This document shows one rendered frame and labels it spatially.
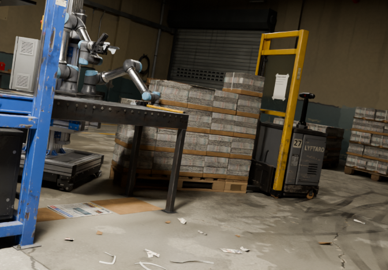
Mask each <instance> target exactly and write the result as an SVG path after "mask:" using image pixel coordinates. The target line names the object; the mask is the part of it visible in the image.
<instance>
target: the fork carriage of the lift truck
mask: <svg viewBox="0 0 388 270"><path fill-rule="evenodd" d="M250 161H251V165H250V167H249V168H250V169H249V177H248V180H247V181H248V185H255V186H258V187H259V189H260V190H262V191H264V192H270V189H271V183H272V179H273V172H274V166H273V165H270V164H267V163H264V162H261V161H258V160H255V159H252V160H250Z"/></svg>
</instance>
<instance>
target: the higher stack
mask: <svg viewBox="0 0 388 270"><path fill-rule="evenodd" d="M264 80H265V77H262V76H257V75H253V74H248V73H235V72H234V73H226V75H225V79H224V84H223V88H230V89H242V90H246V91H252V92H258V93H262V92H263V89H264V87H263V85H264ZM235 94H238V99H237V106H236V111H241V112H245V113H253V114H259V113H260V108H261V101H262V99H261V97H258V96H252V95H245V94H241V93H235ZM235 116H236V117H235V122H234V133H243V134H251V135H256V128H257V122H258V120H257V119H255V118H252V117H245V116H240V115H235ZM230 137H232V138H233V139H232V144H231V149H230V154H236V155H249V156H252V152H253V146H254V140H253V139H251V138H243V137H234V136H230ZM227 158H228V167H227V172H226V175H236V176H244V177H248V176H249V169H250V168H249V167H250V165H251V161H250V160H249V159H237V158H230V157H227ZM247 184H248V181H246V180H237V179H225V187H224V192H228V193H246V189H247Z"/></svg>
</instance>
